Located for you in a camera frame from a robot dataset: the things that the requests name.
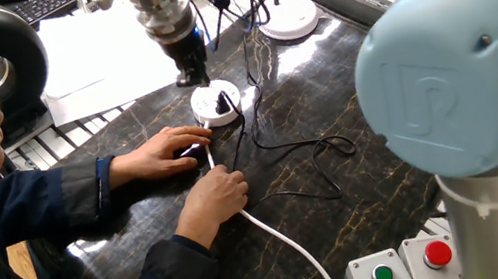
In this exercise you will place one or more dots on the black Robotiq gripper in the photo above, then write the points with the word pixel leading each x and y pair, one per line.
pixel 186 51

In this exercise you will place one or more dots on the round white power socket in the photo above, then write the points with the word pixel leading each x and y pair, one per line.
pixel 206 108

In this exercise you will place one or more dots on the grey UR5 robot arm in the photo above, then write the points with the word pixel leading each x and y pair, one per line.
pixel 461 73

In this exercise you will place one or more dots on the person's left forearm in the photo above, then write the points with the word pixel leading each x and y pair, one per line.
pixel 61 201

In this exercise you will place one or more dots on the person's left hand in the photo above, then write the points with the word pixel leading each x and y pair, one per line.
pixel 156 157

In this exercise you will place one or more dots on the person's right hand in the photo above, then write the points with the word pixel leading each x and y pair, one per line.
pixel 209 202

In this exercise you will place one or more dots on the white paper sheet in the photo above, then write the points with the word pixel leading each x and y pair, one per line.
pixel 99 32
pixel 119 87

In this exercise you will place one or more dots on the black marble pattern mat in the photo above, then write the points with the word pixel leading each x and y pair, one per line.
pixel 327 121

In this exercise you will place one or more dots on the black keyboard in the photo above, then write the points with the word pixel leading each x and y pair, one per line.
pixel 49 3

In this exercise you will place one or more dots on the grey green button box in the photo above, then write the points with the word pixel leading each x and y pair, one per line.
pixel 357 273

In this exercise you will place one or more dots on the black round duct fan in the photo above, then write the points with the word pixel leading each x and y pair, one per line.
pixel 23 45

